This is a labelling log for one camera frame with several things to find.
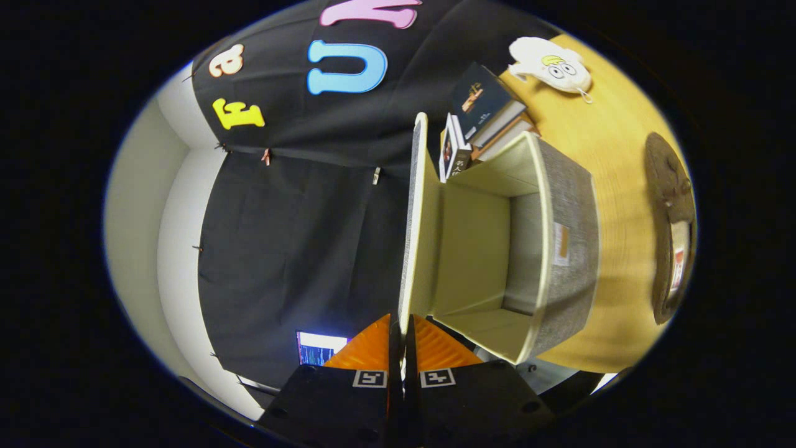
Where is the black backdrop cloth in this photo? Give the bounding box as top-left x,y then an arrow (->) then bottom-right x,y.
190,0 -> 560,390

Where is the white cover book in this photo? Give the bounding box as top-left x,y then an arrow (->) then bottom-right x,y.
438,113 -> 473,183

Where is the dark cover book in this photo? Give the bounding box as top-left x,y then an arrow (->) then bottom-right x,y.
451,62 -> 528,145

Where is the white plush toy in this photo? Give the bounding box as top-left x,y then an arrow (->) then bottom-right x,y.
508,36 -> 593,103

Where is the brown fuzzy shoe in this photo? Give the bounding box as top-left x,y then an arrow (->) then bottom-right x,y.
644,132 -> 697,325

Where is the grey fabric storage box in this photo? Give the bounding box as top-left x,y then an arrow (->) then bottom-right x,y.
398,112 -> 601,366

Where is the brown cover book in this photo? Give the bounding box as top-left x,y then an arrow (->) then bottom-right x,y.
473,118 -> 540,164

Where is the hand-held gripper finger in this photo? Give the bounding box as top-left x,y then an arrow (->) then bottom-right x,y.
257,313 -> 404,448
403,314 -> 555,448

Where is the lit monitor screen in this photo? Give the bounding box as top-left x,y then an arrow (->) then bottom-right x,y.
296,330 -> 349,366

